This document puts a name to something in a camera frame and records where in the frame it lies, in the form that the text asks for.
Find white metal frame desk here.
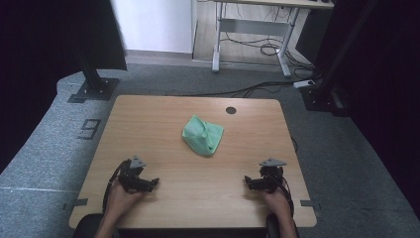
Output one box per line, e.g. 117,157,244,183
211,0,335,79

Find grey tape strip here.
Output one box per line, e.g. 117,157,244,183
61,197,90,212
299,199,322,211

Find black metal stand with base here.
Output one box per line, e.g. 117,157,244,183
299,0,379,118
66,43,120,104

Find long black floor cable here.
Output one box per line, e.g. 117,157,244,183
166,80,298,99

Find person's right hand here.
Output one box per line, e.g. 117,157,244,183
262,189,293,223

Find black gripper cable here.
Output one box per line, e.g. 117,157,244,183
272,174,295,216
101,159,132,213

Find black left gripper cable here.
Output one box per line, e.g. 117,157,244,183
101,159,132,213

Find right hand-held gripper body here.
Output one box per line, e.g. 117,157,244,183
259,157,288,194

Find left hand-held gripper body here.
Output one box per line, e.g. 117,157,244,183
117,155,148,194

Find person's left hand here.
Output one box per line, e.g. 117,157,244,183
105,183,145,221

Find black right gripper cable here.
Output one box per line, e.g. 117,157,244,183
272,174,295,216

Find green microfibre towel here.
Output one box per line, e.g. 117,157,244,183
181,114,225,158

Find dark box under desk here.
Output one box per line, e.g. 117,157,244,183
294,7,329,65

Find coiled black cables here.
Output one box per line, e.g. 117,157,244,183
220,31,315,72

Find black curtain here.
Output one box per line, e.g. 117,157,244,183
0,0,129,174
313,0,420,220

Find white power strip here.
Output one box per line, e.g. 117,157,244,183
292,78,317,90

